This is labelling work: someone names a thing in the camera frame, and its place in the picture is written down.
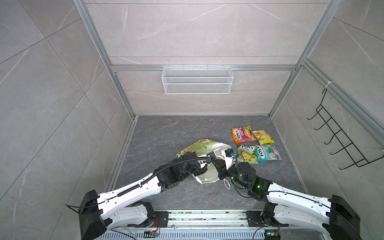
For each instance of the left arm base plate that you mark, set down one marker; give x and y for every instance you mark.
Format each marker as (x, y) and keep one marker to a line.
(159, 219)

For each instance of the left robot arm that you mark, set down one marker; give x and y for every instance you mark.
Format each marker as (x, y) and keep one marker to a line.
(123, 207)

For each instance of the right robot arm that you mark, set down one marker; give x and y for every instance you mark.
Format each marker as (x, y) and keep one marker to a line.
(333, 216)

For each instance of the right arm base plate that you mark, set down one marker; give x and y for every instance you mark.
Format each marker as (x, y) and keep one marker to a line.
(258, 220)

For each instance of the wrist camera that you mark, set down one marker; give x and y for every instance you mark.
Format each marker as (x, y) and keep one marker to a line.
(207, 159)
(230, 158)

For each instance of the small green circuit board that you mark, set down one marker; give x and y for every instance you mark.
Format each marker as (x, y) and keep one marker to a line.
(272, 235)

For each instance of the aluminium frame profile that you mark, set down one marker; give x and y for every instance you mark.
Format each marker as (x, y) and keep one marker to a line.
(371, 125)

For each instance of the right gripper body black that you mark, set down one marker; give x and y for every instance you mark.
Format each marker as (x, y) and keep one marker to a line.
(223, 172)

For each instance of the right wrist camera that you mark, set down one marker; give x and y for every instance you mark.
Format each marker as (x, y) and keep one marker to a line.
(230, 158)

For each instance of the white wire mesh basket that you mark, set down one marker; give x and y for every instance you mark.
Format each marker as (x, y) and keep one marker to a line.
(197, 80)

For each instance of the orange snack packet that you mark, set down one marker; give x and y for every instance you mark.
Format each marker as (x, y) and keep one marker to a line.
(243, 134)

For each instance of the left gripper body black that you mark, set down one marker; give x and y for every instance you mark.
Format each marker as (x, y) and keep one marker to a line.
(197, 170)

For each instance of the black wire hook rack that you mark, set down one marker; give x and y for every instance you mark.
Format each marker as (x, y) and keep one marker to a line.
(339, 134)

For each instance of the yellow green snack packet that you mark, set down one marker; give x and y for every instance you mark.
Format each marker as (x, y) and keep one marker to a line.
(247, 153)

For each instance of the floral paper bag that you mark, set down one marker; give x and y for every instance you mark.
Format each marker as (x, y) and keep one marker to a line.
(201, 148)

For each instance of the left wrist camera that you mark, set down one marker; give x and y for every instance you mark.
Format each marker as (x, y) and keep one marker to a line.
(207, 159)

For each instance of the aluminium mounting rail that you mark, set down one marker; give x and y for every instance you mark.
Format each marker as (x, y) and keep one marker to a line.
(207, 220)

